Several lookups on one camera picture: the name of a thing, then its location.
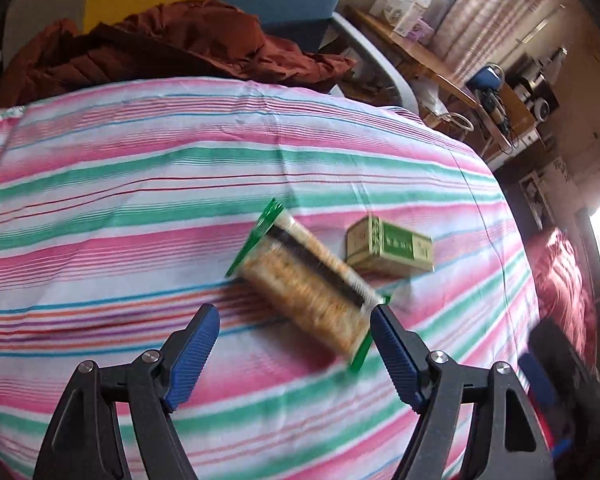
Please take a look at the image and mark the wooden side table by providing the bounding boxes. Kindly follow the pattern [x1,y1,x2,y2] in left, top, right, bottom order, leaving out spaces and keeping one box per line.
[344,6,536,152]

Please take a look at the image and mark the red pink blanket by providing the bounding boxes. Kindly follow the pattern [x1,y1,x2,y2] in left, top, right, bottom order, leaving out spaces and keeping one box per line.
[524,228,597,366]

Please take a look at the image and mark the dark red jacket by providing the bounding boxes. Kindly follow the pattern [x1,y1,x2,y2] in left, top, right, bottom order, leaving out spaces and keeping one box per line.
[0,0,355,108]

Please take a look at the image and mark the white boxes on table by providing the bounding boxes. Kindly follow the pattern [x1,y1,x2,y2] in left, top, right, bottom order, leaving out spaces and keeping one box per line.
[370,0,434,44]

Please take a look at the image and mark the green small box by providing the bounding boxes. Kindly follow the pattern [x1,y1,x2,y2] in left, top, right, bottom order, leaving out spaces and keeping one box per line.
[346,214,434,278]

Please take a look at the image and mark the pink curtain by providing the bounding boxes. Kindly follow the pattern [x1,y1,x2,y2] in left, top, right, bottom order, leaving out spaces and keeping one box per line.
[429,0,546,82]

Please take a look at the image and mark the striped bed sheet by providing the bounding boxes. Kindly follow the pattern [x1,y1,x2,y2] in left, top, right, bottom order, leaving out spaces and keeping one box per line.
[0,78,539,479]

